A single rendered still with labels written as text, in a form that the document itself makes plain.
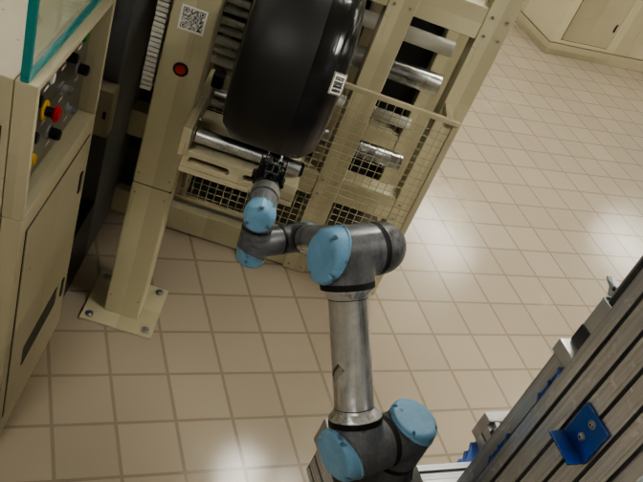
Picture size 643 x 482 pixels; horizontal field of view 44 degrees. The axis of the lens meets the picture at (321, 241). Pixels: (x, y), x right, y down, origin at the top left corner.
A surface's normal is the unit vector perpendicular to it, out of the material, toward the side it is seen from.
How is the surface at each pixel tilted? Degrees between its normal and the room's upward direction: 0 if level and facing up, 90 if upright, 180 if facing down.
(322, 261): 84
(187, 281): 0
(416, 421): 7
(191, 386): 0
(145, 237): 90
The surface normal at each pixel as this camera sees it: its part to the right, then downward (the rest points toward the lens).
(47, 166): 0.32, -0.74
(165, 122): -0.09, 0.60
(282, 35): 0.11, 0.07
